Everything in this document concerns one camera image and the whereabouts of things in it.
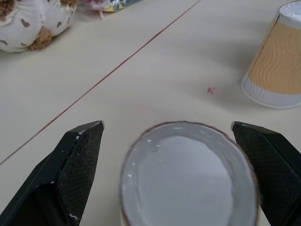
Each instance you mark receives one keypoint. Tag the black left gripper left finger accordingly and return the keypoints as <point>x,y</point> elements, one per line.
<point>70,169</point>

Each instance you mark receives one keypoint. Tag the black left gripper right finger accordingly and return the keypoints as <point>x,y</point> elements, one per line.
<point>270,169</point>

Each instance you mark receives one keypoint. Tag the orange ripple paper cup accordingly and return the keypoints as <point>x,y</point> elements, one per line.
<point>276,63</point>

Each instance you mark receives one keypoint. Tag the white heart-print plush toy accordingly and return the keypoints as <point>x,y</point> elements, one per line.
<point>26,21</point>

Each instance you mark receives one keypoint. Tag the colourful foil snack packet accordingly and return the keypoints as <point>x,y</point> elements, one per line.
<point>110,5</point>

